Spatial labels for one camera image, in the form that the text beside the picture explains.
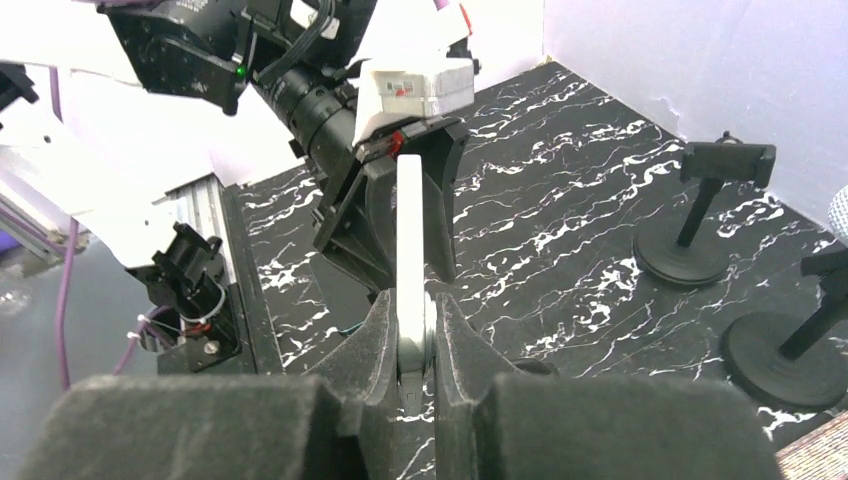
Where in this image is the aluminium frame rail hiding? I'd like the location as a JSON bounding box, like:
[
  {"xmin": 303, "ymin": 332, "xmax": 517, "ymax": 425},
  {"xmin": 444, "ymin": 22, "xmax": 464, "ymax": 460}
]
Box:
[{"xmin": 1, "ymin": 175, "xmax": 228, "ymax": 278}]

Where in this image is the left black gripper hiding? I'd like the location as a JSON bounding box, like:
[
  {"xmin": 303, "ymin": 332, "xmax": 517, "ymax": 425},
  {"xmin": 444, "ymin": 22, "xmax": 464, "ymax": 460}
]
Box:
[{"xmin": 255, "ymin": 64, "xmax": 469, "ymax": 292}]

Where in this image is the black stand back middle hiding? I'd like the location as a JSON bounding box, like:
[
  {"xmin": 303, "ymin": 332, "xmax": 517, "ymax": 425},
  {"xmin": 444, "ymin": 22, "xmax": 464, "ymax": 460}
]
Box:
[{"xmin": 632, "ymin": 131, "xmax": 777, "ymax": 287}]

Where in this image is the black microphone stand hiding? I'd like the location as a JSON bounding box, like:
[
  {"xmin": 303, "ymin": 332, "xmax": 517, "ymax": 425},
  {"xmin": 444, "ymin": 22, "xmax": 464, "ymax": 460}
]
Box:
[{"xmin": 720, "ymin": 250, "xmax": 847, "ymax": 413}]

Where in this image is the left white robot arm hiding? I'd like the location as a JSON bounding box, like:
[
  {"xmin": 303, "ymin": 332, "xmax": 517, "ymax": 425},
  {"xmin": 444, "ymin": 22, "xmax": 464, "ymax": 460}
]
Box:
[{"xmin": 1, "ymin": 1, "xmax": 476, "ymax": 293}]

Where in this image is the glitter microphone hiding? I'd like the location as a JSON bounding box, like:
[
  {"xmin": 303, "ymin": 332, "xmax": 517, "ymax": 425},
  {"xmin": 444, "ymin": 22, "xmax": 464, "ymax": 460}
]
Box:
[{"xmin": 777, "ymin": 412, "xmax": 847, "ymax": 480}]

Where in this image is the black phone silver edge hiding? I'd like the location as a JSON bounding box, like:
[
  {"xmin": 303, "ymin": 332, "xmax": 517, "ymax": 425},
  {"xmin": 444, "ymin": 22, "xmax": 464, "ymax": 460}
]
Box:
[{"xmin": 395, "ymin": 154, "xmax": 434, "ymax": 416}]

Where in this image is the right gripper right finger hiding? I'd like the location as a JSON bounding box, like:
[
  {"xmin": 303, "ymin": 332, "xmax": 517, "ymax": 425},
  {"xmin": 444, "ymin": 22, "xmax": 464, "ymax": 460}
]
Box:
[{"xmin": 434, "ymin": 294, "xmax": 782, "ymax": 479}]

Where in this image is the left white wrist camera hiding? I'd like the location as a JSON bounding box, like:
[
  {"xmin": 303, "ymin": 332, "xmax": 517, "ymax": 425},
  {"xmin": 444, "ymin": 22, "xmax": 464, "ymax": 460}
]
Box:
[{"xmin": 351, "ymin": 56, "xmax": 475, "ymax": 146}]

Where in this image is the white microphone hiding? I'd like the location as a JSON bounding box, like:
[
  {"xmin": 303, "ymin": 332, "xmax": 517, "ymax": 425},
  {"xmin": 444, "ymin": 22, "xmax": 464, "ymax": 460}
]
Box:
[{"xmin": 828, "ymin": 185, "xmax": 848, "ymax": 246}]

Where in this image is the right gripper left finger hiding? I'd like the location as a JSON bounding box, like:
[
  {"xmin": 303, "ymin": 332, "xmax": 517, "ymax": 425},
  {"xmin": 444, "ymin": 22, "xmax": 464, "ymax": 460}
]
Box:
[{"xmin": 20, "ymin": 290, "xmax": 398, "ymax": 479}]

